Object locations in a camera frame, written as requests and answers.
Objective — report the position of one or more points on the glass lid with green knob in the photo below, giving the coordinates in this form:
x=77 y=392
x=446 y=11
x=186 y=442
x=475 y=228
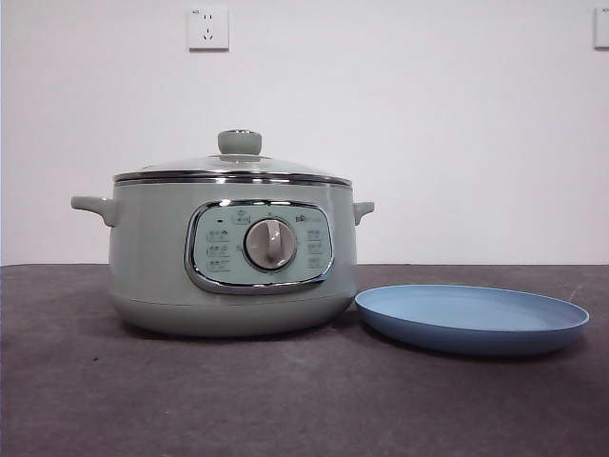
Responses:
x=240 y=143

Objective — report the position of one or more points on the pale green electric steamer pot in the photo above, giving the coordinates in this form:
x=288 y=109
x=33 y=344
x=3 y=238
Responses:
x=152 y=266

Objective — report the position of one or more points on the blue round plate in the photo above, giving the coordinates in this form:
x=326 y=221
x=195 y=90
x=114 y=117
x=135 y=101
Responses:
x=476 y=328

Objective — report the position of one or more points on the white wall power socket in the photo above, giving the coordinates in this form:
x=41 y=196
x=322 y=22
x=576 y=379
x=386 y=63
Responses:
x=208 y=28

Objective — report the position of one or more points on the white wall plate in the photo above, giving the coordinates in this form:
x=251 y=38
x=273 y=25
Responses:
x=602 y=28

